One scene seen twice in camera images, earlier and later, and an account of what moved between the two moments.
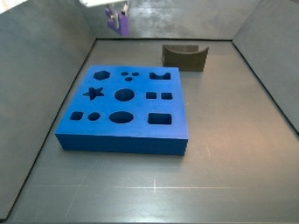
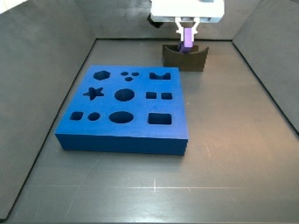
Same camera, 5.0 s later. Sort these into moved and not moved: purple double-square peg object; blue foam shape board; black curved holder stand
Moved: purple double-square peg object
Not moved: black curved holder stand; blue foam shape board
